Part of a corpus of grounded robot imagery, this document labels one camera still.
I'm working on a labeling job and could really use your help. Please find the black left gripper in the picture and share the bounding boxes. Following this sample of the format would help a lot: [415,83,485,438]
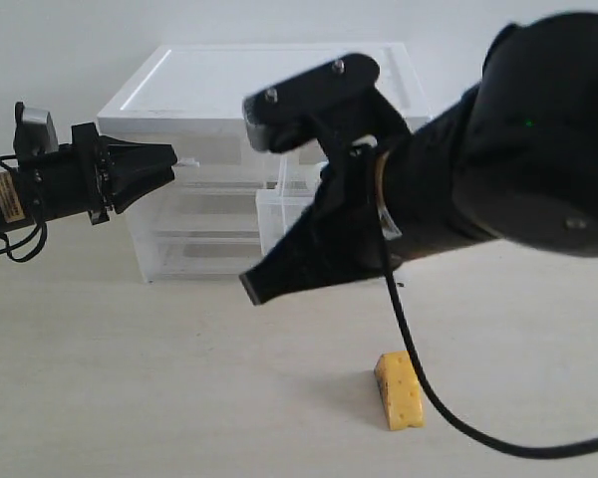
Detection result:
[15,122,177,224]

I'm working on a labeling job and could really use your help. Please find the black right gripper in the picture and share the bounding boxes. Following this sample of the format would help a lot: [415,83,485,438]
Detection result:
[239,144,382,305]

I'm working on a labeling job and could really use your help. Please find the yellow cheese wedge toy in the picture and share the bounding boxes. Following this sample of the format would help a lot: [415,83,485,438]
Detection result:
[374,351,425,431]

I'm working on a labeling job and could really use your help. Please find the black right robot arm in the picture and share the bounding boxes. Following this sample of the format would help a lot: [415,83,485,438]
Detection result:
[240,11,598,305]

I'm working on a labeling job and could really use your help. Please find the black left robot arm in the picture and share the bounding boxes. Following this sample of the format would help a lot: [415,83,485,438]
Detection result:
[0,122,177,233]

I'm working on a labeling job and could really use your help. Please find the clear plastic bin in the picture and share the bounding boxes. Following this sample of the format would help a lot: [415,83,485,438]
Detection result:
[146,235,262,281]
[126,181,264,234]

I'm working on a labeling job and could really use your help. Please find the white plastic drawer cabinet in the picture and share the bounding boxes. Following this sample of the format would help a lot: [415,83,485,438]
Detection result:
[98,42,431,282]

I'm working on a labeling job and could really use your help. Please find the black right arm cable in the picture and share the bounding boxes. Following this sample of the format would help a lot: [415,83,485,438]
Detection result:
[363,143,598,458]

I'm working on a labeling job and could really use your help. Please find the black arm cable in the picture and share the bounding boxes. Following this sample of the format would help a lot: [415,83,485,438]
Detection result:
[0,154,50,264]
[363,143,598,458]

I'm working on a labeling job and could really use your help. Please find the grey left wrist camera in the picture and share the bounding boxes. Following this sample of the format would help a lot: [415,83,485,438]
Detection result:
[13,102,59,156]

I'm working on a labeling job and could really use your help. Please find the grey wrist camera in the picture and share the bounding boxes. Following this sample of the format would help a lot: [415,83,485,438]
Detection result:
[242,53,410,162]
[13,102,59,156]

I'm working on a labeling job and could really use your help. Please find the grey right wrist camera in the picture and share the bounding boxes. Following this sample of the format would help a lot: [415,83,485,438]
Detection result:
[242,53,410,162]

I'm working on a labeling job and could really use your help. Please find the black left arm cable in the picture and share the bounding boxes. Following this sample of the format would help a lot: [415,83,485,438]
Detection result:
[0,154,50,264]

